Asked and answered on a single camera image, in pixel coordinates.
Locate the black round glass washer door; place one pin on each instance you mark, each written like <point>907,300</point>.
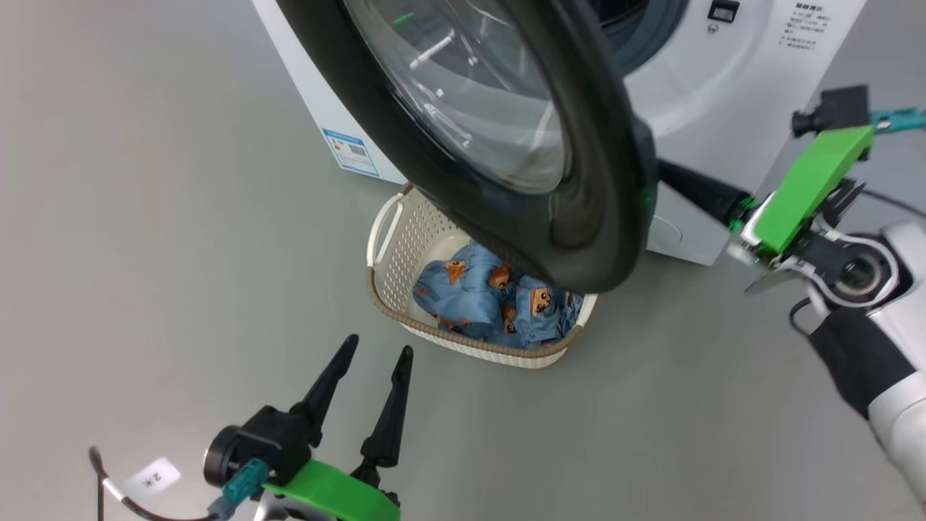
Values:
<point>593,217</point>

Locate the white front-load washing machine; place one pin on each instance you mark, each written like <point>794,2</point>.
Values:
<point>723,87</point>

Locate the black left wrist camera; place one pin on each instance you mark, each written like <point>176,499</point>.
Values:
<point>268,438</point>

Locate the blue energy label sticker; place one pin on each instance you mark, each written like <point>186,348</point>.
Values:
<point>351,152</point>

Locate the cream perforated laundry basket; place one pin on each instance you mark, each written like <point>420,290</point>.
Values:
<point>405,246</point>

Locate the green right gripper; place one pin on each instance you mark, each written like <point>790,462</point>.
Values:
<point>810,188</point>

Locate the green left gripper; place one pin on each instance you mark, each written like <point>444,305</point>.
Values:
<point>325,496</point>

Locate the black door lock socket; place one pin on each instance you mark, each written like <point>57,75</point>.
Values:
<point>723,10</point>

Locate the blue bear-print garment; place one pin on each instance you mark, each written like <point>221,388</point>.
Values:
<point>463,297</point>
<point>539,315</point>

